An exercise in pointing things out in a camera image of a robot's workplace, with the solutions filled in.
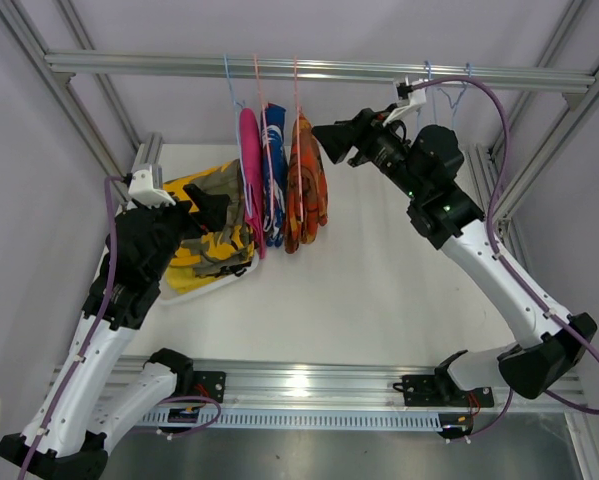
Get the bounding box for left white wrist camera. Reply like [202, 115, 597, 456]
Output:
[123, 164, 176, 208]

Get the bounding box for pink hanger of orange trousers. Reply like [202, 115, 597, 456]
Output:
[293, 56, 304, 224]

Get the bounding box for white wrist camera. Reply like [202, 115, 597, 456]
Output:
[383, 77, 427, 126]
[123, 164, 176, 208]

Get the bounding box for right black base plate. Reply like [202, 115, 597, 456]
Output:
[392, 374, 495, 408]

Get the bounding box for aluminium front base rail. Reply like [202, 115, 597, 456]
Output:
[42, 355, 591, 414]

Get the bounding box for white plastic basket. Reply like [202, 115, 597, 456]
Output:
[156, 252, 260, 306]

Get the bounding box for aluminium frame right posts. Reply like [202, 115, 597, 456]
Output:
[468, 1, 599, 270]

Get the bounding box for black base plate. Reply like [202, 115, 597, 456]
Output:
[189, 371, 227, 403]
[392, 374, 495, 408]

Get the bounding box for blue hanger of camouflage trousers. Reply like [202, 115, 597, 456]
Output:
[416, 60, 438, 131]

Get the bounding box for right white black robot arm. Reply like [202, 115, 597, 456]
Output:
[312, 109, 597, 405]

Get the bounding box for aluminium hanging rail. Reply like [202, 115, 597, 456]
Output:
[44, 50, 595, 94]

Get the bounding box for blue white patterned trousers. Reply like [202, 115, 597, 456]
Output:
[262, 103, 288, 248]

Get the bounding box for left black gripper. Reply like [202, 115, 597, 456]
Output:
[134, 183, 228, 281]

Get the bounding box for aluminium frame posts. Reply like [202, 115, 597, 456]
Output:
[0, 1, 163, 174]
[468, 1, 599, 270]

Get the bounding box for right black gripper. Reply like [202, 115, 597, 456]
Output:
[311, 104, 424, 202]

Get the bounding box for yellow grey camouflage trousers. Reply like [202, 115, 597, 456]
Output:
[164, 160, 255, 278]

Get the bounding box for aluminium frame left posts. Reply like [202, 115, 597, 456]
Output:
[0, 1, 163, 174]

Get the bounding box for pink trousers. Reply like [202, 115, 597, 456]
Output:
[239, 108, 266, 259]

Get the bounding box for light blue wire hanger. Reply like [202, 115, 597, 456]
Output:
[437, 82, 469, 129]

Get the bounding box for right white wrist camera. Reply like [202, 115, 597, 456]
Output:
[383, 77, 427, 126]

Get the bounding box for white slotted cable duct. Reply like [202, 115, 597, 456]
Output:
[137, 407, 442, 432]

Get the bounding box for orange camouflage trousers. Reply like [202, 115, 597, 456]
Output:
[284, 113, 328, 254]

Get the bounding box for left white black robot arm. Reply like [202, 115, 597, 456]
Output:
[0, 186, 228, 479]

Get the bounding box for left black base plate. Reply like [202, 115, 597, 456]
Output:
[189, 371, 227, 403]

